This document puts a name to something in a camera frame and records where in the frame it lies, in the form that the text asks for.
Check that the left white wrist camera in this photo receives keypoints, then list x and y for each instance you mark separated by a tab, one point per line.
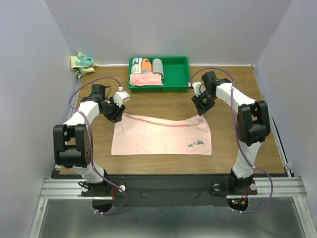
120	97

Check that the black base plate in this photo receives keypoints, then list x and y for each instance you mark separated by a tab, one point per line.
166	191

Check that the pink rolled towel in tray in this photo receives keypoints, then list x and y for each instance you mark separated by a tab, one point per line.
145	79

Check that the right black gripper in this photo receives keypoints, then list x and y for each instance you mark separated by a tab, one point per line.
201	107

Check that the yellow green crumpled towel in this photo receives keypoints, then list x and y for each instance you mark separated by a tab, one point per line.
82	65

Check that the orange rolled towel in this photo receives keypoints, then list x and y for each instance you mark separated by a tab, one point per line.
146	66

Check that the aluminium frame rail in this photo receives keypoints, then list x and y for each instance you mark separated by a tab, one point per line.
70	215

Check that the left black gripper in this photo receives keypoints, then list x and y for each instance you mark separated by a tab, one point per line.
117	116

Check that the pink towel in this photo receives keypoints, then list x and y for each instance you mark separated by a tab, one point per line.
141	135
145	79

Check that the green plastic tray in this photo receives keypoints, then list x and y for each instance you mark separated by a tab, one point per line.
176	75

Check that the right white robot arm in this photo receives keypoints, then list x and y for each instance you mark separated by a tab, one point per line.
250	121

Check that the grey rolled towel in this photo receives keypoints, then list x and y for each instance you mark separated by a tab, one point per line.
157	67

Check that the white green rolled towel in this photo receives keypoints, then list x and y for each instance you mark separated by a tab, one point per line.
136	66

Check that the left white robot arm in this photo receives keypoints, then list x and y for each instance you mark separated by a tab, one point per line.
73	148

